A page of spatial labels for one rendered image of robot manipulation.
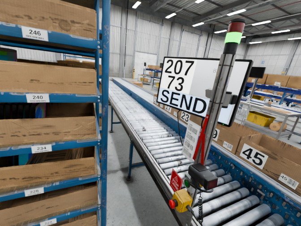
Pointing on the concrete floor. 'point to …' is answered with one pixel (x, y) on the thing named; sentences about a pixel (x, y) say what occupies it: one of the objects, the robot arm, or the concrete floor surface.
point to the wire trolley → (243, 111)
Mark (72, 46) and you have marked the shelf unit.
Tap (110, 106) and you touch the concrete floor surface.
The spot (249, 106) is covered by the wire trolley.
